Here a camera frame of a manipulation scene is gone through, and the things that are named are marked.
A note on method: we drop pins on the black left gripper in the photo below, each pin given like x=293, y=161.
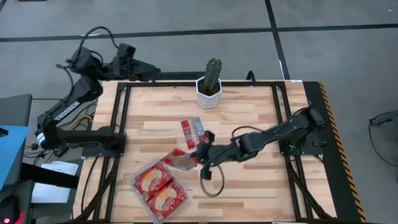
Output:
x=127, y=70

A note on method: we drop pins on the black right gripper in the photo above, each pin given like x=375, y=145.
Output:
x=214, y=154

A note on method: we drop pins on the red popcorn bag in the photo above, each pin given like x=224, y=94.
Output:
x=152, y=180
x=191, y=133
x=166, y=199
x=180, y=160

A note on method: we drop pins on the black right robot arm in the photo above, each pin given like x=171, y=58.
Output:
x=280, y=129

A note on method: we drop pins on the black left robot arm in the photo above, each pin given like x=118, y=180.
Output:
x=66, y=112

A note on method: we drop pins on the white hexagonal plant pot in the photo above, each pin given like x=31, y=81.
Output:
x=208, y=101

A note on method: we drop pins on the green cactus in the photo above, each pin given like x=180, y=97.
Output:
x=213, y=73

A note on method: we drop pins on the red snack packet pack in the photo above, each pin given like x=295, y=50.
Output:
x=140, y=200

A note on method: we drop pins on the black box with green light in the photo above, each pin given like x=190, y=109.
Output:
x=292, y=151

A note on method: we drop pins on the black flat bar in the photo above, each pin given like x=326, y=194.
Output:
x=49, y=176

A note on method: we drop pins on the white paper sheets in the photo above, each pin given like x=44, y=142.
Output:
x=53, y=191

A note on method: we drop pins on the blue board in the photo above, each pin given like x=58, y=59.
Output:
x=12, y=149

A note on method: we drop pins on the black device with red light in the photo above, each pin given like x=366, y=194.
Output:
x=12, y=205

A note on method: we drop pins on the black aluminium table frame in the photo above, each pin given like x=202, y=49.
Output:
x=174, y=84

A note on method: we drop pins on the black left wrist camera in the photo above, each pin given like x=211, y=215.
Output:
x=126, y=50

